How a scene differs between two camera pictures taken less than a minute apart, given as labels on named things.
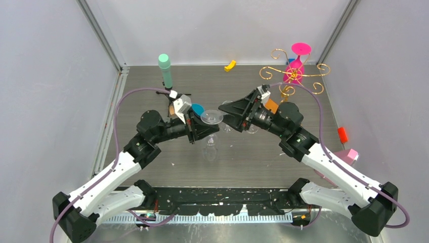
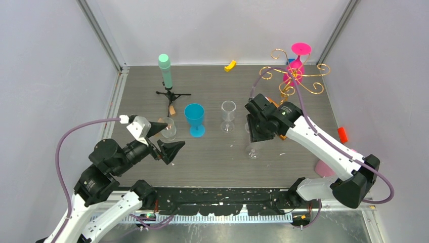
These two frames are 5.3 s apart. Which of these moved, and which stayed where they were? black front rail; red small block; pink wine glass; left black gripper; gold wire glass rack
Moved: left black gripper
Stayed: gold wire glass rack; red small block; black front rail; pink wine glass
